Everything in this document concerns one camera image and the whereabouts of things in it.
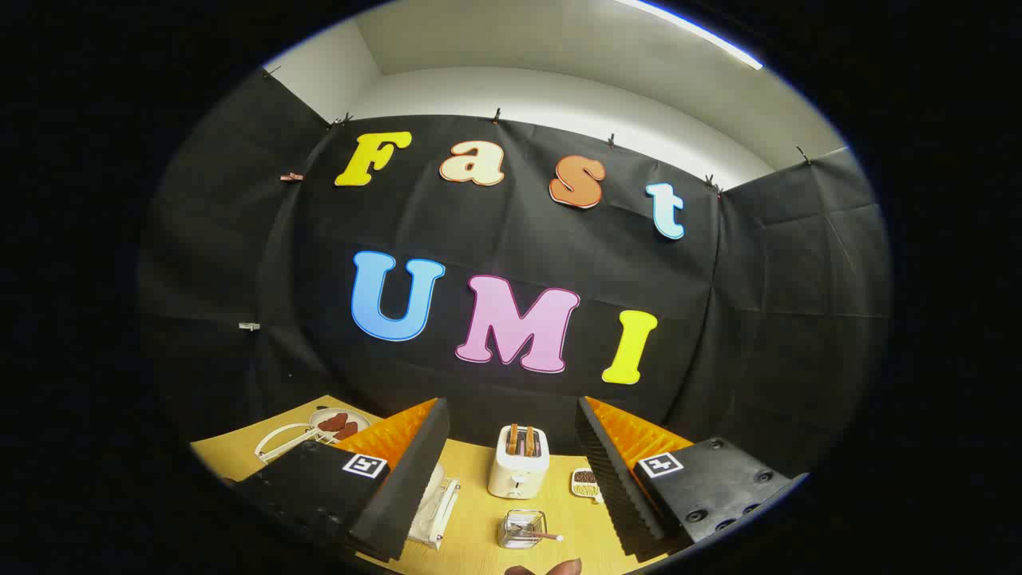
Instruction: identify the small plate with red food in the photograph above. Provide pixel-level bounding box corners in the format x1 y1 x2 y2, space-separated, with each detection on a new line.
309 407 372 445

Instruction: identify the white dish rack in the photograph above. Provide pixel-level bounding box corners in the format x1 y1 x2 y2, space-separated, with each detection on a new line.
254 419 461 552

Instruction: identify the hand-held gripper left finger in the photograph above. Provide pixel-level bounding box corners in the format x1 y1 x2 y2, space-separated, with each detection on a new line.
228 397 450 562

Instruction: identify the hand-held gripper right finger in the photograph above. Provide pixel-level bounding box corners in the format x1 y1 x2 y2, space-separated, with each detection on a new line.
575 395 809 560

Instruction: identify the white divided bean tray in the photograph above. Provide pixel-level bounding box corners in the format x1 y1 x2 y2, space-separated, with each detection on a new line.
570 468 604 504

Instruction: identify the cream toaster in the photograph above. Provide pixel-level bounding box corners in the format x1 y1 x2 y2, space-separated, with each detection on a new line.
487 425 551 500

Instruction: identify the metal wire basket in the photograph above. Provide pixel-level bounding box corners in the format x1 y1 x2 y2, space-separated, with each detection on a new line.
498 510 549 550

